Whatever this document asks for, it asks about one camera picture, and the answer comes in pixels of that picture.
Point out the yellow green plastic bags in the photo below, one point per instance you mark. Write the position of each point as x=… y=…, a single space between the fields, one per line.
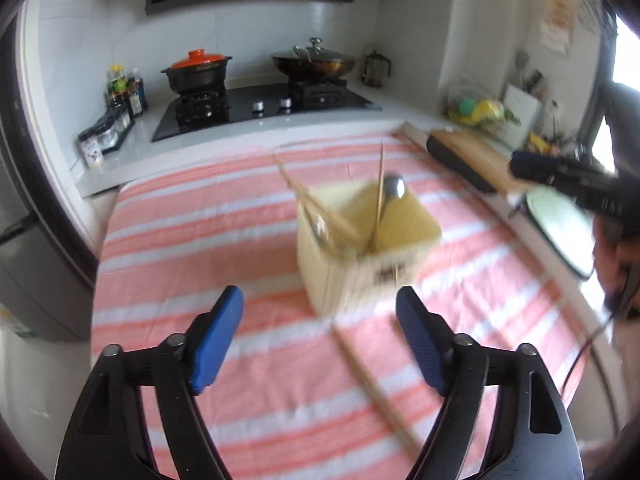
x=480 y=110

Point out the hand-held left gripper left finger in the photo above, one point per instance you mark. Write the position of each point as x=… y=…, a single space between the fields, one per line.
x=217 y=345

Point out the black gas stove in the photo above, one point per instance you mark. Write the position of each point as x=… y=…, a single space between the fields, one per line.
x=260 y=107

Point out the spice jar rack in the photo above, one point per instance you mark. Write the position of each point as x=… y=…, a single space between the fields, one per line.
x=116 y=127

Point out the green cutting board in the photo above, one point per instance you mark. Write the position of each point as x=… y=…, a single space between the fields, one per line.
x=565 y=225

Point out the dark sauce bottle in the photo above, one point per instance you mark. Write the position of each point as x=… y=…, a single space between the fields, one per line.
x=136 y=94

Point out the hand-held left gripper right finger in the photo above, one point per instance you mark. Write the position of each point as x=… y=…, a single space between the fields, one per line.
x=422 y=340

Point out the paper wall hanging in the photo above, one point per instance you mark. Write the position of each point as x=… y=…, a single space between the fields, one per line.
x=557 y=22

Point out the black clay pot red lid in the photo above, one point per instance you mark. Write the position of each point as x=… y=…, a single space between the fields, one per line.
x=197 y=72

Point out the cream ribbed utensil box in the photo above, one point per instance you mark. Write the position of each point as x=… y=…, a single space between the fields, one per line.
x=365 y=255

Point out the yellow printed cup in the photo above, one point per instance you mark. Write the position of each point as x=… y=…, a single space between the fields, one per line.
x=539 y=142

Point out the pink striped tablecloth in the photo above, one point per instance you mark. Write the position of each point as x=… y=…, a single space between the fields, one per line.
x=250 y=260

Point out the wooden cutting board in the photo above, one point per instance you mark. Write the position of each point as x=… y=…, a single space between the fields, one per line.
x=480 y=160

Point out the white label spice jar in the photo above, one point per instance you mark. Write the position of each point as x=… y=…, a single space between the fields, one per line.
x=91 y=152

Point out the wok with glass lid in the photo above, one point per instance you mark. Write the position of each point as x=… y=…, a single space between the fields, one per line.
x=314 y=62

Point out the person's right hand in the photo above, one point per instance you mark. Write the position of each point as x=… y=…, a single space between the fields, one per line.
x=615 y=260

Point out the white knife block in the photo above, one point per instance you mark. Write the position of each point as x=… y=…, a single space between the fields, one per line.
x=522 y=107

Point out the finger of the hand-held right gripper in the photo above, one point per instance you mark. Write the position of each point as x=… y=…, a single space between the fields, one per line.
x=535 y=166

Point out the metal spoon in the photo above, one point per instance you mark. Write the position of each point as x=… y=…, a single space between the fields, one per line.
x=320 y=227
x=394 y=190

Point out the wooden chopstick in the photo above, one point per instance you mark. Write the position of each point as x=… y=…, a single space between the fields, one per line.
x=375 y=387
x=378 y=195
x=315 y=197
x=327 y=217

